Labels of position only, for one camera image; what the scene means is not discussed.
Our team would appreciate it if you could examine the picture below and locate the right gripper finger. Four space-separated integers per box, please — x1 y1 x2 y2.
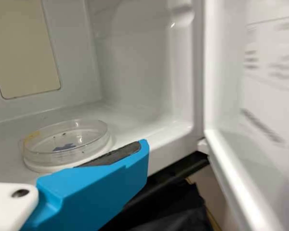
21 139 150 231

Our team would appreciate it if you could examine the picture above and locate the white incubator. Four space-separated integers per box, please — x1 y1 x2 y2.
0 0 208 183

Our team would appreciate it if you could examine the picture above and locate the petri dish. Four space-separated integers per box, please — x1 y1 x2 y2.
21 118 118 174

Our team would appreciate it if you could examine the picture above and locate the incubator door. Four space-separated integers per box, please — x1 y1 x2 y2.
197 0 289 231

